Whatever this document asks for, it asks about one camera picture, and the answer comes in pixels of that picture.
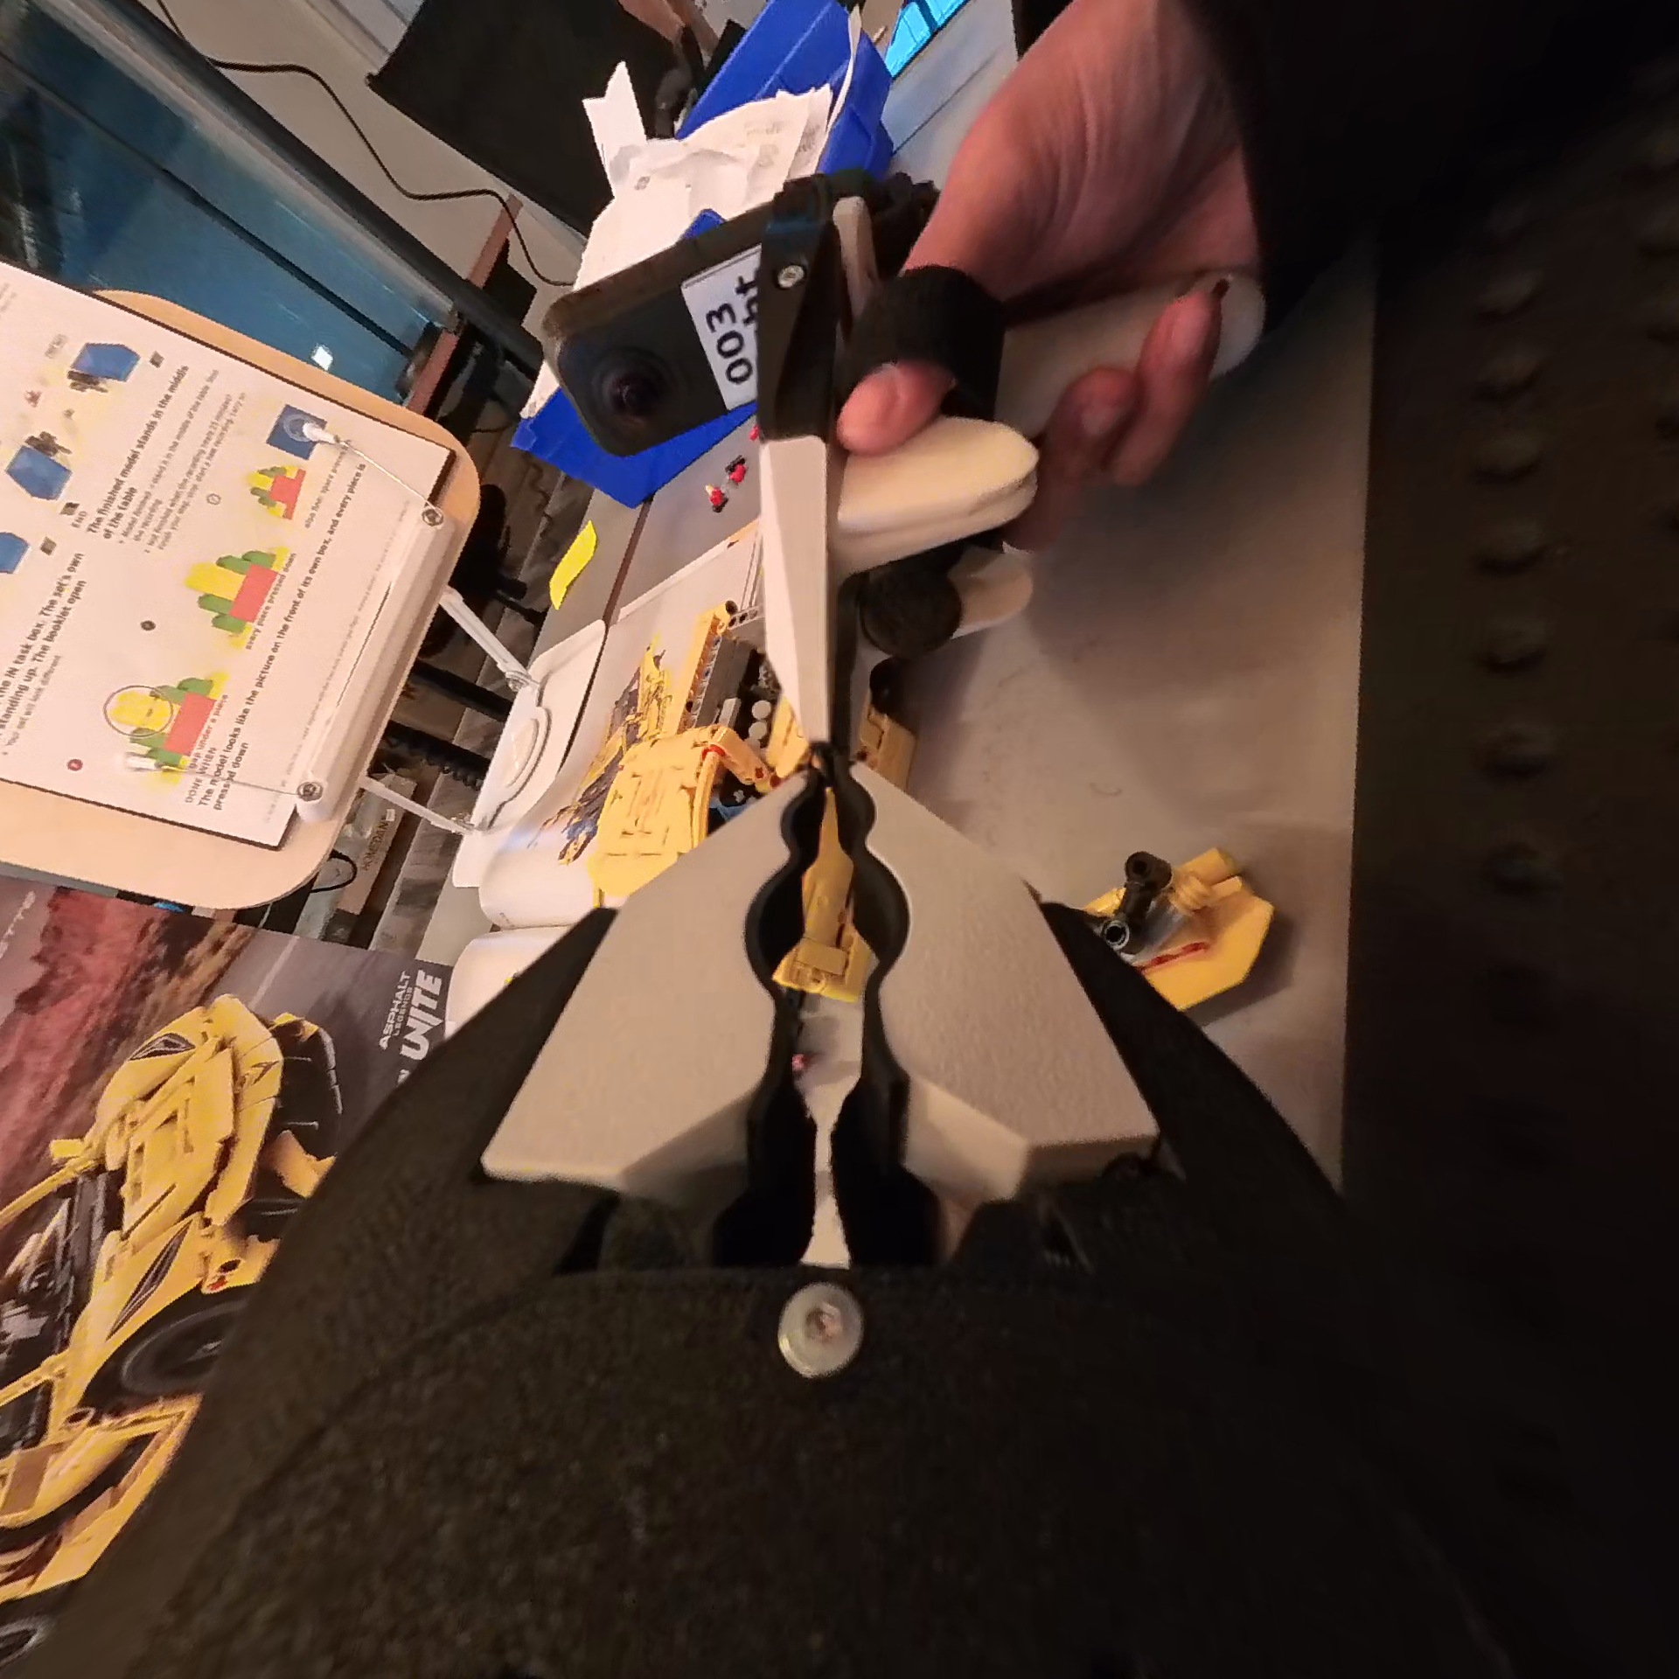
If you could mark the pile of small coloured pins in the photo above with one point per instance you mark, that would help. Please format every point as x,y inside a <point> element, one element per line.
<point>728,478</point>

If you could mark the grey desk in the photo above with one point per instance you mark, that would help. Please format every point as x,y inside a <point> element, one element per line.
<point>1153,734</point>

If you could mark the yellow brick car model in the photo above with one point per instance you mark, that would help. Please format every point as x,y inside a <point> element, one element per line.
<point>656,799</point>

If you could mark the yellow tape strip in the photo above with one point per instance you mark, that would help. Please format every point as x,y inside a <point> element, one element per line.
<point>574,564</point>

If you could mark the black monitor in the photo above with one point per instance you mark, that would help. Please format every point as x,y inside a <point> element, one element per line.
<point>524,78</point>

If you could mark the white document stand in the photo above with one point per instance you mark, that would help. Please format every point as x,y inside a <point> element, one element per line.
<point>512,748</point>

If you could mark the instruction sheet on stand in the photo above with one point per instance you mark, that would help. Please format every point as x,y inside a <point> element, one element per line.
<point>394,787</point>

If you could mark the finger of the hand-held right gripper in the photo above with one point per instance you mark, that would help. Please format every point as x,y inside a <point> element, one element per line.
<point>799,578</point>

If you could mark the open instruction booklet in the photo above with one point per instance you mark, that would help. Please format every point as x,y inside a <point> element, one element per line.
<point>550,891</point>

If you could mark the black perforated chair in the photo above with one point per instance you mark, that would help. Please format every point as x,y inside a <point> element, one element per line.
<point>1521,917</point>

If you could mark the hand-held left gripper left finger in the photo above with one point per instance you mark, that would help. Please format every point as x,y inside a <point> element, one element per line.
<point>642,1035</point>

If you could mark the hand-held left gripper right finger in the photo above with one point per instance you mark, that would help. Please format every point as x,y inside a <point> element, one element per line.
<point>1009,1035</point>

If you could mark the blue plastic bin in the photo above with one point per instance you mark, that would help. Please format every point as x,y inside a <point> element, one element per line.
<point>774,78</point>

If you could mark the printed paper sheet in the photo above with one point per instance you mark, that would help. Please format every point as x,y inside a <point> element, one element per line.
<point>196,590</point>

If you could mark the person's right forearm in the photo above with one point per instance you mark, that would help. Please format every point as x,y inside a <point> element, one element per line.
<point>1417,118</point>

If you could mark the yellow brick subassembly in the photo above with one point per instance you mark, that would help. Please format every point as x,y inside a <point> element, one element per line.
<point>1207,931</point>

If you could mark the person's right hand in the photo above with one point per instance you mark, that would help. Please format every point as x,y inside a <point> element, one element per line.
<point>1101,158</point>

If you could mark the white paper bags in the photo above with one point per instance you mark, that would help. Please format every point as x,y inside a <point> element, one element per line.
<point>708,158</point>

